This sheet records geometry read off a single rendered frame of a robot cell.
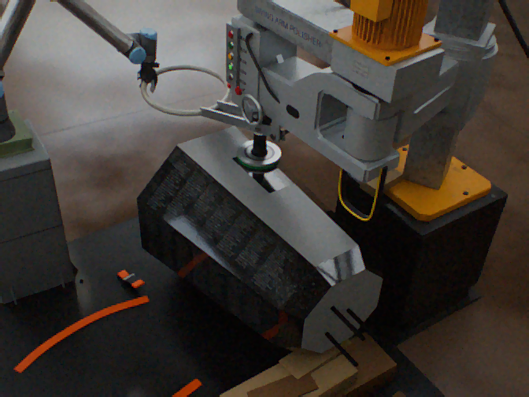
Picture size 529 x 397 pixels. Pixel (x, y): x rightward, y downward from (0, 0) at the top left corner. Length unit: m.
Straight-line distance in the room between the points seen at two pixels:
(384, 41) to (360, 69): 0.13
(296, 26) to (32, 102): 3.31
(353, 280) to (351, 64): 0.92
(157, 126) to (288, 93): 2.44
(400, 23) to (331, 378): 1.60
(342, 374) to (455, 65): 1.44
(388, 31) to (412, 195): 1.15
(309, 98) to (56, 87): 3.36
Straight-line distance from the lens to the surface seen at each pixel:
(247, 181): 3.07
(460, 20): 2.88
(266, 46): 2.80
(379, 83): 2.28
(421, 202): 3.19
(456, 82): 2.92
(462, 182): 3.38
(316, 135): 2.66
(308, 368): 3.07
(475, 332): 3.75
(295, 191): 3.03
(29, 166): 3.31
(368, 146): 2.50
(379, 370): 3.26
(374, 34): 2.27
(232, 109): 3.40
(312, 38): 2.50
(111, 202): 4.33
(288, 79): 2.72
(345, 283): 2.74
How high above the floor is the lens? 2.71
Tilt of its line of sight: 39 degrees down
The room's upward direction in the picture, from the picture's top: 3 degrees clockwise
